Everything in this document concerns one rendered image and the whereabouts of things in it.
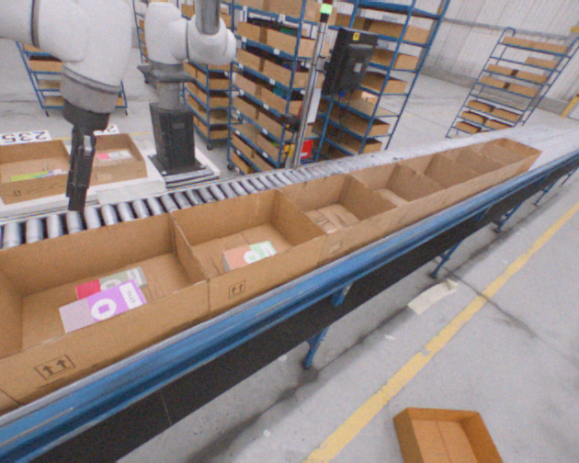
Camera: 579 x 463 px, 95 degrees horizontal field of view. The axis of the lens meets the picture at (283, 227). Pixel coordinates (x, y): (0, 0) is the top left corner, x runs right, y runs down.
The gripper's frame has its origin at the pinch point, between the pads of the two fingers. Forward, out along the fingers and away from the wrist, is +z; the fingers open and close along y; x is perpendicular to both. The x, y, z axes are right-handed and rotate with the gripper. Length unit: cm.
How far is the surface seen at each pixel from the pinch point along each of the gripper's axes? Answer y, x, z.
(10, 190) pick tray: 69, 12, 42
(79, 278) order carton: 0.0, -3.4, 28.0
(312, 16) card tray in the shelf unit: 104, -123, -90
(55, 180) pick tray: 70, -2, 35
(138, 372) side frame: -34.7, -10.2, 23.6
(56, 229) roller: 45, -2, 44
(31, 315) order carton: -7.3, 6.2, 31.9
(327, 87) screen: 45, -105, -53
